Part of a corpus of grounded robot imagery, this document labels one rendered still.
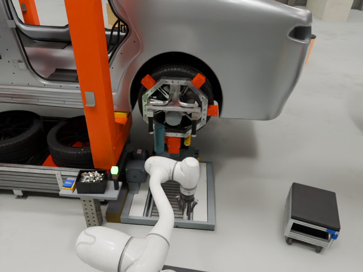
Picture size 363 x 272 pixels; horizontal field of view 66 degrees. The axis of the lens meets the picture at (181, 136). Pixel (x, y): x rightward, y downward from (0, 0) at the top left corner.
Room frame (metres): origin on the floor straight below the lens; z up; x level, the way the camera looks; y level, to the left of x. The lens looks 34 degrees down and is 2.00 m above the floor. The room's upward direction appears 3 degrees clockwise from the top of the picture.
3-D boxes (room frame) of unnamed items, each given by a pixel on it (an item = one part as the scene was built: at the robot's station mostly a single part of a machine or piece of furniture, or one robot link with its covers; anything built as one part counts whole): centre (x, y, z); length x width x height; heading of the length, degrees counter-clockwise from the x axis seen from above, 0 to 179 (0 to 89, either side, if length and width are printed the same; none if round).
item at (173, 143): (2.12, 0.06, 0.48); 0.16 x 0.12 x 0.17; 178
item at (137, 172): (2.00, 0.38, 0.26); 0.42 x 0.18 x 0.35; 178
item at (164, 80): (2.08, 0.07, 0.85); 0.54 x 0.07 x 0.54; 88
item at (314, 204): (1.56, -1.09, 0.17); 0.43 x 0.36 x 0.34; 162
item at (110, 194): (1.52, 0.67, 0.44); 0.43 x 0.17 x 0.03; 88
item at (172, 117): (2.01, 0.07, 0.85); 0.21 x 0.14 x 0.14; 178
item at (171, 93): (1.96, 0.17, 1.03); 0.19 x 0.18 x 0.11; 178
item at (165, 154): (2.25, 0.06, 0.32); 0.40 x 0.30 x 0.28; 88
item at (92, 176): (1.52, 0.65, 0.51); 0.20 x 0.14 x 0.13; 93
